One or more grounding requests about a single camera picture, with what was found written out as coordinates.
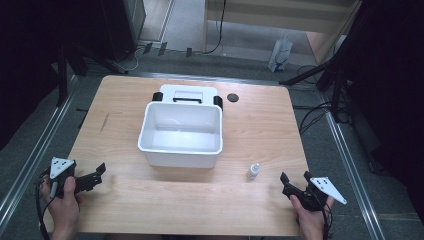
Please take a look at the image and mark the black curtain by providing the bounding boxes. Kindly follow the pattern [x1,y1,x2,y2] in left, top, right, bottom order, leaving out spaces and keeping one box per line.
[0,0,108,153]
[343,0,424,224]

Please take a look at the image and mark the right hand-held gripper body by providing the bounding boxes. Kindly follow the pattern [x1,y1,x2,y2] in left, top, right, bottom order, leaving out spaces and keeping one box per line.
[282,176,348,213]

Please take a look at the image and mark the white floor cable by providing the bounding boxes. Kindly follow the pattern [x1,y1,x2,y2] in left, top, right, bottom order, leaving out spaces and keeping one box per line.
[112,46,140,73]

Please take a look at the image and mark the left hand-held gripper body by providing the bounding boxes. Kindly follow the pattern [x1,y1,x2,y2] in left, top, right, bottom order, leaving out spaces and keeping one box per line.
[40,157,85,200]

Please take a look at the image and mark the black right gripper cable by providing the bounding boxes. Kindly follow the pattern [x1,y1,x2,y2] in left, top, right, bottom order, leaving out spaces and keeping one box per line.
[320,202,335,240]

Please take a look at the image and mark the black hanging cable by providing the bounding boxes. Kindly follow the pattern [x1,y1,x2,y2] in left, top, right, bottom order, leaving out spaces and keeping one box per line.
[201,0,228,55]

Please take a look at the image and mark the white lid with black clips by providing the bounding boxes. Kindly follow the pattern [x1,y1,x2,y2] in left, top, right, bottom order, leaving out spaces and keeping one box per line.
[152,83,224,112]

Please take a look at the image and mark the white and blue bag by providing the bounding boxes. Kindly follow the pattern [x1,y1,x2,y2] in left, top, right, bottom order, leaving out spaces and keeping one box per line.
[267,30,294,74]

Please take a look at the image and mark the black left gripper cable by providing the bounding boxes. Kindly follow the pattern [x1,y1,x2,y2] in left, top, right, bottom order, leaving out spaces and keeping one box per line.
[34,168,52,240]

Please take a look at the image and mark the person's right hand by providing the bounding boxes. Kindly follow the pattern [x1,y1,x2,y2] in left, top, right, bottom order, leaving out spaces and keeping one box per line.
[289,194,336,234]

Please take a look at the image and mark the person's left hand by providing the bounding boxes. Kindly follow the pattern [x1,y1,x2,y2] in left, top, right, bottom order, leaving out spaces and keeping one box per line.
[40,175,82,228]

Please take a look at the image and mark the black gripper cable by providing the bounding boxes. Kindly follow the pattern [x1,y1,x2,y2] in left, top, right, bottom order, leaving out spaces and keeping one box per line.
[34,168,52,240]
[320,202,335,240]

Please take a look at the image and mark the black metal stand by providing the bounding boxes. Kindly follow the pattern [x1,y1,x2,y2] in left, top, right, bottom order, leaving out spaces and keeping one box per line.
[279,49,356,124]

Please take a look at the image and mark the metal floor rail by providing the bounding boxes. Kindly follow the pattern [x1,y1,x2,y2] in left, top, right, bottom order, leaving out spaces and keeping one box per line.
[0,74,80,232]
[318,91,387,240]
[126,71,282,87]

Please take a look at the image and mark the black floor cables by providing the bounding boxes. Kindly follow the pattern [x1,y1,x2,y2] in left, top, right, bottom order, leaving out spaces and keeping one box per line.
[292,63,351,135]

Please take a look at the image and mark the white plastic storage box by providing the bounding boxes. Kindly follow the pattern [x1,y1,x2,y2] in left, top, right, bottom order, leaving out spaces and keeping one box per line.
[137,101,224,170]

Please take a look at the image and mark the black stand legs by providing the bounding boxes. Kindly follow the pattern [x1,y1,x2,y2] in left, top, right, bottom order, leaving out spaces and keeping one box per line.
[54,41,129,108]

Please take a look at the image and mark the black cabinet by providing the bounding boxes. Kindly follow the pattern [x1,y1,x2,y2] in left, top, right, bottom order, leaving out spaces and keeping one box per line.
[99,0,148,63]

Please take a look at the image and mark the small white dropper bottle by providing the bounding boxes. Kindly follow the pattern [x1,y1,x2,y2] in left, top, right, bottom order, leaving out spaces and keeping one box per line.
[246,162,262,181]

